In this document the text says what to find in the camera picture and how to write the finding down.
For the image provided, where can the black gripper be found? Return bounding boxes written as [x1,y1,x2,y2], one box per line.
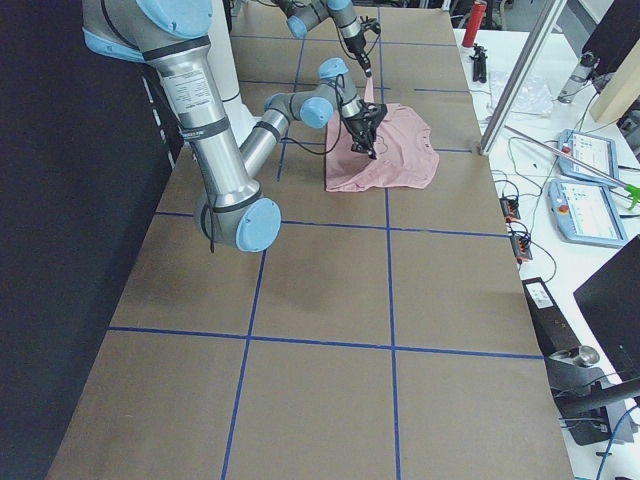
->
[345,34,371,71]
[341,102,380,160]

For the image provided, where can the pink printed t-shirt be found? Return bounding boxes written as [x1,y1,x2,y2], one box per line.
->
[325,103,439,193]

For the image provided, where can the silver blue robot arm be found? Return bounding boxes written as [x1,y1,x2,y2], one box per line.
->
[82,1,387,252]
[272,0,381,78]

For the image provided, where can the black folded tripod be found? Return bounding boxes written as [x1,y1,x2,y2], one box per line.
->
[470,44,487,83]

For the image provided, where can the red water bottle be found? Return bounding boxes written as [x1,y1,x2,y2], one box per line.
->
[461,0,487,48]

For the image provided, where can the clear plastic bag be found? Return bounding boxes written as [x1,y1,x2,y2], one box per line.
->
[488,70,554,117]

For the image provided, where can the orange black connector strip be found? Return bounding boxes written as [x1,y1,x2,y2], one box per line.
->
[499,195,533,265]

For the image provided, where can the clear grey water bottle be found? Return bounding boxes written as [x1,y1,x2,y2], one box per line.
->
[556,51,599,104]

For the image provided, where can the near blue teach pendant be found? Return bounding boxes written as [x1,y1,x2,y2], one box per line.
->
[547,179,628,248]

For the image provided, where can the blue teach pendant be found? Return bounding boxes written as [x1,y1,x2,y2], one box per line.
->
[558,129,619,185]
[547,179,628,248]

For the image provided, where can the far blue teach pendant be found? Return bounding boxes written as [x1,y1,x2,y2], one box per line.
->
[558,129,619,185]

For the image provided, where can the black box with label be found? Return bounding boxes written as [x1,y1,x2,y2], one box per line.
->
[522,277,582,389]

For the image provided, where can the beige wooden board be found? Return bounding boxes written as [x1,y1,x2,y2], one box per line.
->
[590,42,640,124]

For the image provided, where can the metal stick with green tip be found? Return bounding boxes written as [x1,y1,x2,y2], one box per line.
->
[504,125,639,210]

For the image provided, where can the black monitor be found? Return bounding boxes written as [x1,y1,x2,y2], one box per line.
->
[574,236,639,380]

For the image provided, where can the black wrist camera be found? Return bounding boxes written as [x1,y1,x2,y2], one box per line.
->
[364,102,388,128]
[359,16,381,35]

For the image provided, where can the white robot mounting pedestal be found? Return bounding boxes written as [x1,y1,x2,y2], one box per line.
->
[207,0,256,141]

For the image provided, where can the aluminium frame post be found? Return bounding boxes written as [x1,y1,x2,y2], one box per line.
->
[479,0,567,156]

